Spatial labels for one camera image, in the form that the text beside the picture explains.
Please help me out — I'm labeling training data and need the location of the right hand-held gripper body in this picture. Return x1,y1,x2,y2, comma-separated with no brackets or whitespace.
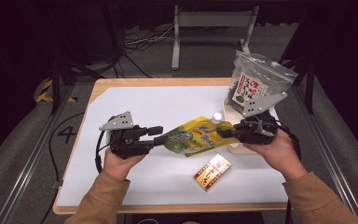
233,91,288,146

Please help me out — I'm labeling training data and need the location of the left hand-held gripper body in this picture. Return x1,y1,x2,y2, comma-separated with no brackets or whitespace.
98,110,155,160

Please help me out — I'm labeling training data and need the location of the white plastic bin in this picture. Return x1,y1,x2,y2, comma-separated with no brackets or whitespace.
223,99,278,156

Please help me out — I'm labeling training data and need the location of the clear dried seaweed bag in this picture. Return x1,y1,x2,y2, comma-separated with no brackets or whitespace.
224,49,299,115

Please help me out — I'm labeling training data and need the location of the yellow green spouted pouch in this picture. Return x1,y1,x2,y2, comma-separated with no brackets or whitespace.
162,111,241,158

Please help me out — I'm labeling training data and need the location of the small yellow red box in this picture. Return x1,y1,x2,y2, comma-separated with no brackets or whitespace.
193,153,232,192

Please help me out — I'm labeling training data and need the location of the person's left hand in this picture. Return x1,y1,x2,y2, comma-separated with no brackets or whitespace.
103,148,146,181

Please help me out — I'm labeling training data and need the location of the person's right hand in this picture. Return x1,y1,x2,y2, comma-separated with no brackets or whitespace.
243,129,309,182

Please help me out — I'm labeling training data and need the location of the white table mat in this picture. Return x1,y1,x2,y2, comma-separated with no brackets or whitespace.
56,85,289,207

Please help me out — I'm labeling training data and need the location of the black metal stand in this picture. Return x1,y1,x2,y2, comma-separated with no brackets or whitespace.
278,54,316,115

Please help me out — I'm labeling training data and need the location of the black tripod stand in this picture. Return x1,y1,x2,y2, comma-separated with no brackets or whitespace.
48,55,105,116

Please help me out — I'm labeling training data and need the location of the yellow black hazard tape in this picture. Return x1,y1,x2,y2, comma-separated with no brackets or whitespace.
35,78,78,104

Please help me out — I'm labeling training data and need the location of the person's dark lap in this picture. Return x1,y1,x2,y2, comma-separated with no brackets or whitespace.
131,213,265,224

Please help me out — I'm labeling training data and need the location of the grey metal stand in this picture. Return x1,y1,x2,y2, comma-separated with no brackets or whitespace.
171,4,260,71

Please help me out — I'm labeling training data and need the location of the left hand-held gripper cable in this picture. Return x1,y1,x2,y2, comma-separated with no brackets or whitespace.
94,130,111,174

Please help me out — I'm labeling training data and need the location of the hand-held gripper cable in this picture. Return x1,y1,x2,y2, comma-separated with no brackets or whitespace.
94,130,111,174
273,119,302,224

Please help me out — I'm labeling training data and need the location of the right hand-held gripper cable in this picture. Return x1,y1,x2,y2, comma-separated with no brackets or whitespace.
273,119,302,224

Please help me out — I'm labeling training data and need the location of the black floor cable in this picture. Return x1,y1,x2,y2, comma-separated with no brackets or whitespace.
38,111,86,224

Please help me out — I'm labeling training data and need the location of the bundle of floor cables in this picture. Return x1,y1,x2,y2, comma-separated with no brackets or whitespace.
122,26,176,78

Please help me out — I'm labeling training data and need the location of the aluminium floor rail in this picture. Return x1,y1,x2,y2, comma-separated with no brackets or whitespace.
292,85,358,224
0,83,76,224

